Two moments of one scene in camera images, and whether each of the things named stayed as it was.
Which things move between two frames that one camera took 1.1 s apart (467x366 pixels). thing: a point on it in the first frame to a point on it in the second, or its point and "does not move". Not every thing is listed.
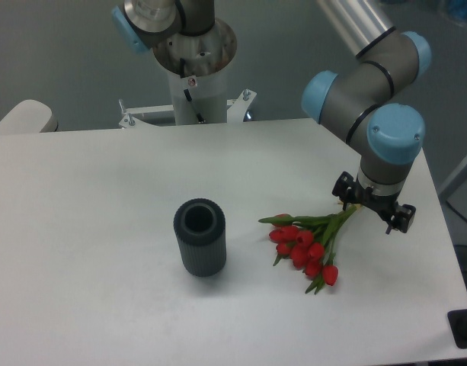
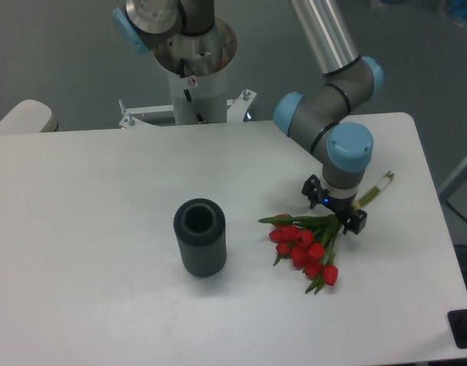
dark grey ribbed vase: [200, 229] does not move
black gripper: [348, 190] to [343, 207]
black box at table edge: [463, 324] does not move
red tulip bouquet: [308, 242] does not move
